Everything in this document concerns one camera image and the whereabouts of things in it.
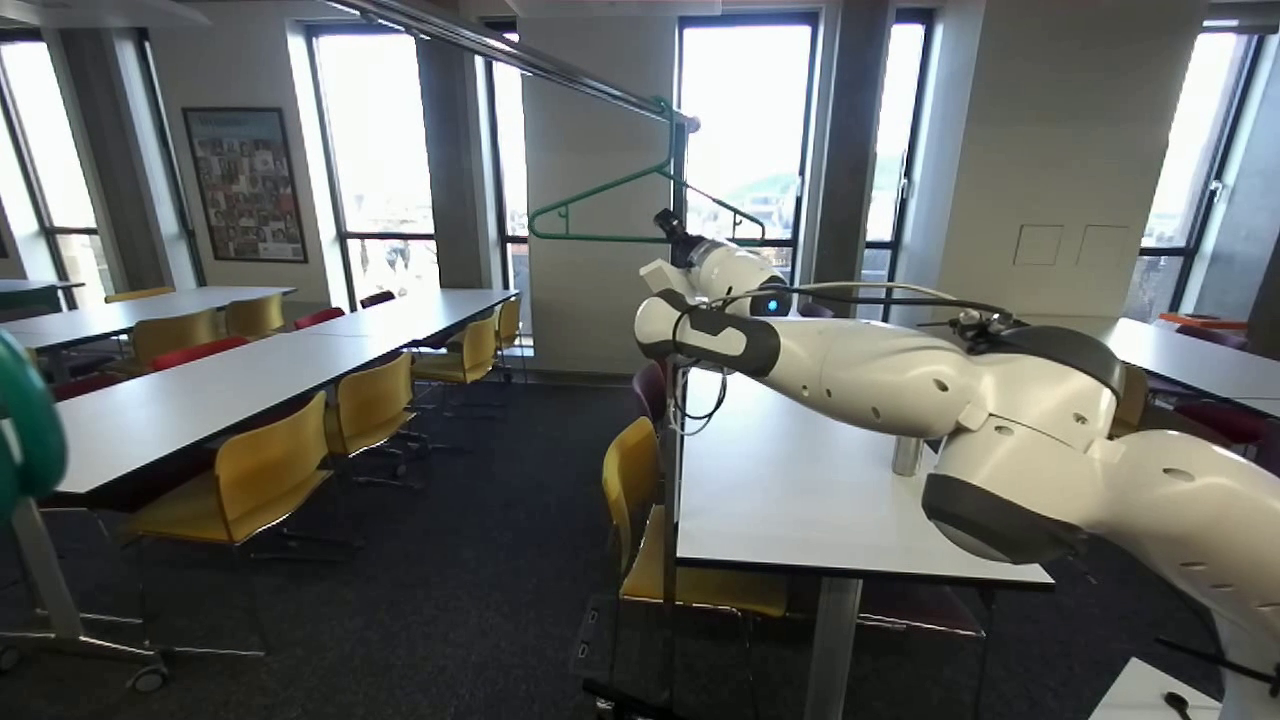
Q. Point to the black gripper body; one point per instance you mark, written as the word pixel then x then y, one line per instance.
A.
pixel 681 248

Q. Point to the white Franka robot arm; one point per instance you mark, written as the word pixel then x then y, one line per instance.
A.
pixel 883 372

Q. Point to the tall glass window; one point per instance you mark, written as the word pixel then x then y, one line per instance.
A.
pixel 52 162
pixel 508 162
pixel 899 133
pixel 372 133
pixel 1195 133
pixel 746 106

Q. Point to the metal clothes rack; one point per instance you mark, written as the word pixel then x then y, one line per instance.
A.
pixel 586 91

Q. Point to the purple chair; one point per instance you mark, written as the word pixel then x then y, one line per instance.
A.
pixel 651 400
pixel 923 614

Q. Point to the yellow chair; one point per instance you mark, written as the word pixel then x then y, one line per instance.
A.
pixel 254 318
pixel 626 483
pixel 372 400
pixel 474 349
pixel 508 322
pixel 266 474
pixel 1135 398
pixel 174 338

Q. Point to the white work table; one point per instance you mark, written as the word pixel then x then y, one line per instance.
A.
pixel 786 492

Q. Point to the red chair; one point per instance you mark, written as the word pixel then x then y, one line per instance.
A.
pixel 202 352
pixel 1223 427
pixel 318 318

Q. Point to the framed colourful poster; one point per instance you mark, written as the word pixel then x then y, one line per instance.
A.
pixel 244 184

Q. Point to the long white table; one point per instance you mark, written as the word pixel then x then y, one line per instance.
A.
pixel 242 380
pixel 120 318

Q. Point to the small white robot table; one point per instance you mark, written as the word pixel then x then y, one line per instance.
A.
pixel 1127 694

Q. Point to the small black object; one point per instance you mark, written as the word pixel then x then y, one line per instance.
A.
pixel 1179 703

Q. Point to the green rounded object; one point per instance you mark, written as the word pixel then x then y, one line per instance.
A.
pixel 27 427

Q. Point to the grey wheeled stand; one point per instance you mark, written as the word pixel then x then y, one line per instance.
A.
pixel 50 572

